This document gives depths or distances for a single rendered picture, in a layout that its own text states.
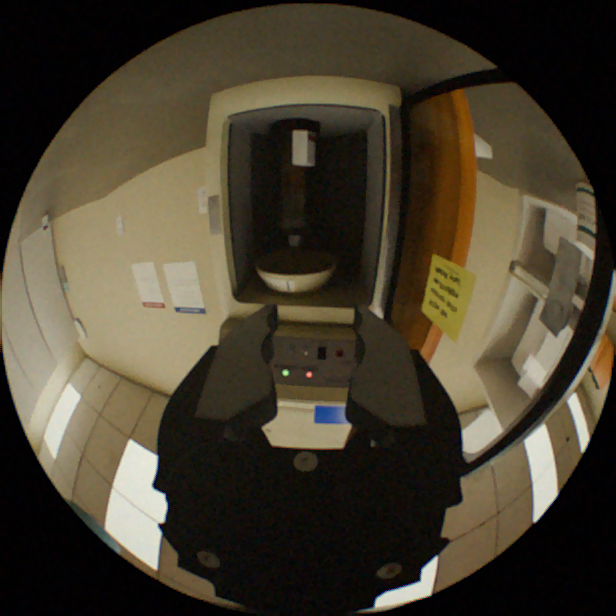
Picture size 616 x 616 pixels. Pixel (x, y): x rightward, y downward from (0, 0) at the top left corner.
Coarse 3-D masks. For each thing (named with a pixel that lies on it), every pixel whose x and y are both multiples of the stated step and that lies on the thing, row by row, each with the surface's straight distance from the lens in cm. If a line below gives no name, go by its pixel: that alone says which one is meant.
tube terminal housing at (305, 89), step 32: (224, 96) 43; (256, 96) 40; (288, 96) 38; (320, 96) 38; (352, 96) 38; (384, 96) 39; (224, 128) 42; (224, 160) 40; (224, 192) 40; (224, 224) 40; (384, 224) 34; (224, 256) 39; (224, 288) 41; (256, 288) 46; (352, 288) 46; (288, 320) 41; (320, 320) 40; (352, 320) 40
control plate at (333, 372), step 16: (288, 352) 39; (352, 352) 39; (272, 368) 39; (288, 368) 39; (304, 368) 38; (320, 368) 38; (336, 368) 38; (352, 368) 39; (288, 384) 39; (304, 384) 39; (320, 384) 38; (336, 384) 39
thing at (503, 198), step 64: (448, 128) 26; (512, 128) 21; (448, 192) 24; (512, 192) 19; (576, 192) 18; (448, 256) 24; (512, 256) 18; (448, 320) 24; (512, 320) 19; (576, 320) 16; (448, 384) 25; (512, 384) 19
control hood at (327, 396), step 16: (224, 320) 45; (288, 336) 39; (304, 336) 39; (320, 336) 39; (336, 336) 39; (352, 336) 39; (288, 400) 40; (304, 400) 39; (320, 400) 39; (336, 400) 39
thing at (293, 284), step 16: (272, 256) 52; (288, 256) 53; (304, 256) 53; (320, 256) 51; (272, 272) 51; (288, 272) 53; (304, 272) 53; (320, 272) 39; (272, 288) 42; (288, 288) 40; (304, 288) 40; (320, 288) 43
